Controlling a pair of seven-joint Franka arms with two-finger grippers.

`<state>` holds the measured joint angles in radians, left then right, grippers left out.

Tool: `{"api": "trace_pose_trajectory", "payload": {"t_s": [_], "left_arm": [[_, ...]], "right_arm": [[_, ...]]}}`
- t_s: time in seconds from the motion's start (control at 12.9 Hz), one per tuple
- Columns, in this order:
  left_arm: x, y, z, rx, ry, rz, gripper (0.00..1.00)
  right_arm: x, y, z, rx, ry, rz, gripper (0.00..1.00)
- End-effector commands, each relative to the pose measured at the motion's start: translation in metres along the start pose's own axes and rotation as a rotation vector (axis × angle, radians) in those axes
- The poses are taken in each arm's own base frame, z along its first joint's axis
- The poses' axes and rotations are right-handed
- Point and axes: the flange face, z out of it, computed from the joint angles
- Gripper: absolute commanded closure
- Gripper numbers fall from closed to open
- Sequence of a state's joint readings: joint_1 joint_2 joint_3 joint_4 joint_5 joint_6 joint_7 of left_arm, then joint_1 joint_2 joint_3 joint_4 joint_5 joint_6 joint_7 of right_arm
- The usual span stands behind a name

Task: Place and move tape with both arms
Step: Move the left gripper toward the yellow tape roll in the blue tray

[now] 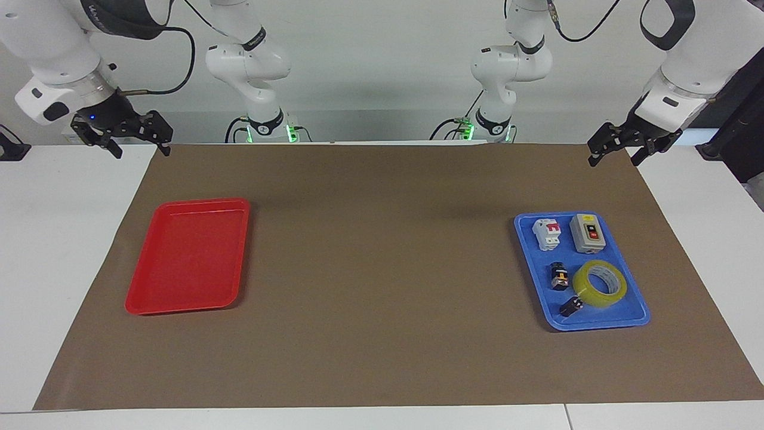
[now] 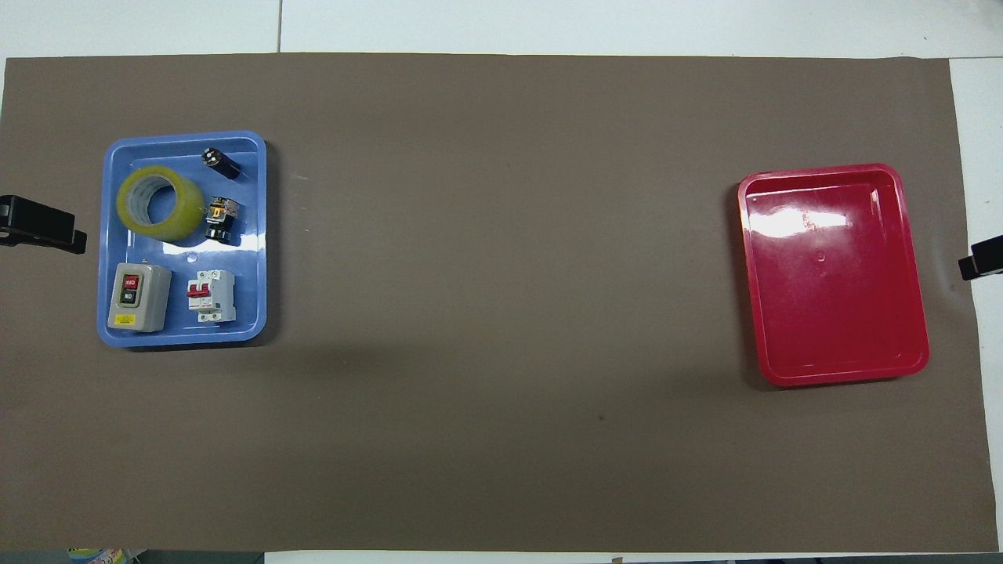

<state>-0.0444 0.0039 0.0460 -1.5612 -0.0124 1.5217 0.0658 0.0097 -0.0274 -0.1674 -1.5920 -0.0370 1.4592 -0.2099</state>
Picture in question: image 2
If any yellowish clear tape roll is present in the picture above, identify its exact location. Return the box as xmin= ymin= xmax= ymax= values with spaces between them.
xmin=116 ymin=166 xmax=206 ymax=242

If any blue plastic tray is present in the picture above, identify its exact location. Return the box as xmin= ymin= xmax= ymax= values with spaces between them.
xmin=96 ymin=130 xmax=269 ymax=348

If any black yellow push-button component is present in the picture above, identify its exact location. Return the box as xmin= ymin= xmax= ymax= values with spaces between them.
xmin=205 ymin=197 xmax=239 ymax=245

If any white red circuit breaker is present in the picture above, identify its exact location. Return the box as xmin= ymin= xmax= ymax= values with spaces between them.
xmin=186 ymin=269 xmax=237 ymax=324

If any small black cylindrical component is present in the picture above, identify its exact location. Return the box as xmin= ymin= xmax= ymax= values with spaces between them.
xmin=201 ymin=147 xmax=241 ymax=179

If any red plastic tray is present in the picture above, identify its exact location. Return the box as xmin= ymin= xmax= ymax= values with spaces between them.
xmin=737 ymin=163 xmax=931 ymax=388

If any grey push-button switch box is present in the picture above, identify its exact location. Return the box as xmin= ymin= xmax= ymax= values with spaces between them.
xmin=107 ymin=262 xmax=172 ymax=334

